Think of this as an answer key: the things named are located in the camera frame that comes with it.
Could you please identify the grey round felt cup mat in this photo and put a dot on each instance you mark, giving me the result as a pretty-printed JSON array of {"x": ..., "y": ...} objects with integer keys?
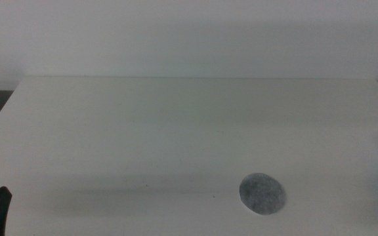
[{"x": 262, "y": 194}]

